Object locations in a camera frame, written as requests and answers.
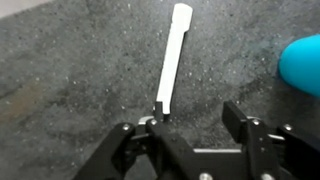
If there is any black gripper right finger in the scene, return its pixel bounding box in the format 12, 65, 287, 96
222, 100, 320, 180

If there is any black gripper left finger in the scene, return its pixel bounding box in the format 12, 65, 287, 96
73, 101, 201, 180

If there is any blue plastic cup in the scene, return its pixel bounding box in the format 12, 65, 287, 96
278, 34, 320, 99

